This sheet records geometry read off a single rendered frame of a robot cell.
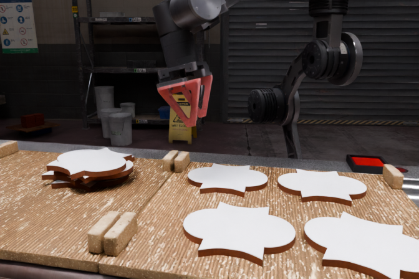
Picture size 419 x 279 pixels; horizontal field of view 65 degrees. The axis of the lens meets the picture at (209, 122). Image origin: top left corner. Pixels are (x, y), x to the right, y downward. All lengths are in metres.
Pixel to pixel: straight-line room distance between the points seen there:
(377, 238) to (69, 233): 0.39
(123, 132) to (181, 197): 3.60
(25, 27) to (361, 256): 5.99
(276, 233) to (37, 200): 0.37
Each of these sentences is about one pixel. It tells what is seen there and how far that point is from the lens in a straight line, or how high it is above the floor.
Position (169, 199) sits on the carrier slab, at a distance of 0.54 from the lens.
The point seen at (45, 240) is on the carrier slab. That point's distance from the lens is 0.48.
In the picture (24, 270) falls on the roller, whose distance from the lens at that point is 0.48.
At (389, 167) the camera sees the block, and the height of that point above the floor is 0.96.
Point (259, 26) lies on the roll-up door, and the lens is 5.17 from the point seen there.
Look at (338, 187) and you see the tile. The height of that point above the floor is 0.95.
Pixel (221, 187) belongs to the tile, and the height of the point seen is 0.95.
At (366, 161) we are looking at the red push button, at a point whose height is 0.93.
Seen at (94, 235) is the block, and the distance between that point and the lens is 0.42.
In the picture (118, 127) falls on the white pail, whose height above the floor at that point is 0.24.
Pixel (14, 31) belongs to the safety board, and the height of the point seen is 1.45.
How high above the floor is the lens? 1.17
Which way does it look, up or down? 13 degrees down
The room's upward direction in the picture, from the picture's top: straight up
